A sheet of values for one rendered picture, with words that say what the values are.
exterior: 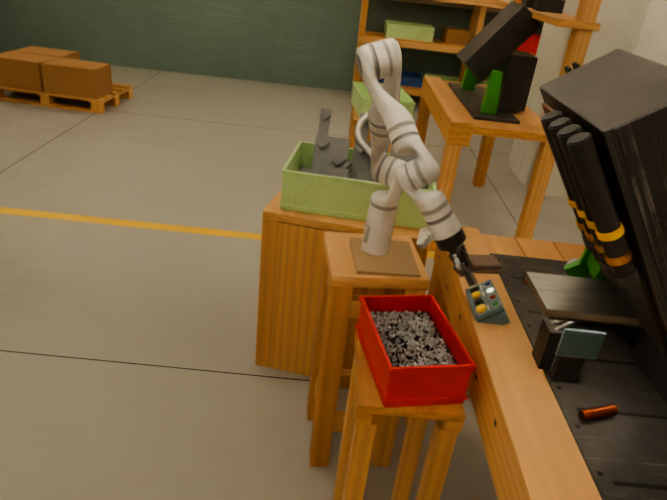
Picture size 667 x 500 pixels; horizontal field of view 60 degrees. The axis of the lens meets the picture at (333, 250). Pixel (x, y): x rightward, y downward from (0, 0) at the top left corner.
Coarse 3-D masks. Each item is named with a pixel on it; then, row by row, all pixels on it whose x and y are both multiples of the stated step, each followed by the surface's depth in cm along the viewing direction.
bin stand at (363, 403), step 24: (360, 360) 151; (360, 384) 143; (360, 408) 136; (384, 408) 136; (408, 408) 137; (432, 408) 138; (456, 408) 139; (360, 432) 141; (408, 432) 179; (432, 432) 146; (456, 432) 139; (360, 456) 144; (408, 456) 183; (432, 456) 144; (336, 480) 189; (360, 480) 148; (408, 480) 188; (432, 480) 148
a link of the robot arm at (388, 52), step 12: (384, 48) 141; (396, 48) 141; (384, 60) 141; (396, 60) 141; (384, 72) 143; (396, 72) 144; (384, 84) 153; (396, 84) 148; (396, 96) 151; (372, 108) 157; (372, 120) 158
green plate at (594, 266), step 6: (588, 252) 143; (582, 258) 145; (588, 258) 144; (594, 258) 141; (588, 264) 144; (594, 264) 141; (588, 270) 147; (594, 270) 141; (600, 270) 138; (594, 276) 140; (600, 276) 139
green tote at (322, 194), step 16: (304, 144) 263; (288, 160) 238; (304, 160) 266; (288, 176) 228; (304, 176) 227; (320, 176) 226; (288, 192) 231; (304, 192) 231; (320, 192) 230; (336, 192) 229; (352, 192) 228; (368, 192) 227; (288, 208) 235; (304, 208) 233; (320, 208) 233; (336, 208) 232; (352, 208) 231; (400, 208) 229; (416, 208) 228; (400, 224) 232; (416, 224) 231
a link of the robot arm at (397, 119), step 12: (360, 48) 142; (372, 48) 141; (360, 60) 142; (372, 60) 140; (360, 72) 144; (372, 72) 141; (372, 84) 140; (372, 96) 142; (384, 96) 139; (384, 108) 140; (396, 108) 138; (384, 120) 141; (396, 120) 138; (408, 120) 138; (396, 132) 138; (408, 132) 137
